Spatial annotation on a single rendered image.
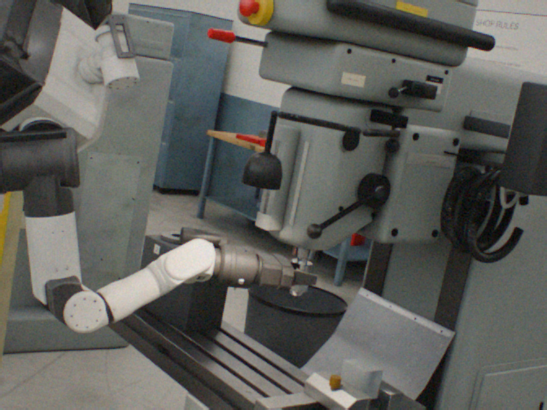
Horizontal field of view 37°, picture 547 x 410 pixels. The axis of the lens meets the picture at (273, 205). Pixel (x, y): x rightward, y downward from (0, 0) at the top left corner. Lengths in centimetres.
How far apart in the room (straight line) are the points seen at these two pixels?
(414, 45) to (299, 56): 23
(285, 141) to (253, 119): 723
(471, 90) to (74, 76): 84
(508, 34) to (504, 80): 479
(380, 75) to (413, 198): 29
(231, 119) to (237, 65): 61
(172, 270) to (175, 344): 37
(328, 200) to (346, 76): 25
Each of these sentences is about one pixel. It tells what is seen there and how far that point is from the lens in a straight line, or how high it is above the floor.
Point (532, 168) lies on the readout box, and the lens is 162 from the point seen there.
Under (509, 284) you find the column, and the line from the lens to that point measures 199.
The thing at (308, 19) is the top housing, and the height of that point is 175.
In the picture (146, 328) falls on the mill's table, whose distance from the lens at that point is 205.
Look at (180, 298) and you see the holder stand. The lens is 203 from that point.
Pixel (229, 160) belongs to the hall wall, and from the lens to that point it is 913.
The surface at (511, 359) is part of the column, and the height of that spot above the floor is 108.
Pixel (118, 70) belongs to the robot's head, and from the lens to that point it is 157.
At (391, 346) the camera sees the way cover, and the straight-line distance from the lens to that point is 201.
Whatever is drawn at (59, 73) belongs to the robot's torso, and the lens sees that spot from 162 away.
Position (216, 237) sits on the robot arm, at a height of 129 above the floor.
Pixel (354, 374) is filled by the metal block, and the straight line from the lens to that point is 161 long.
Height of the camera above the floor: 167
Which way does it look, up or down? 10 degrees down
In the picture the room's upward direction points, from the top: 11 degrees clockwise
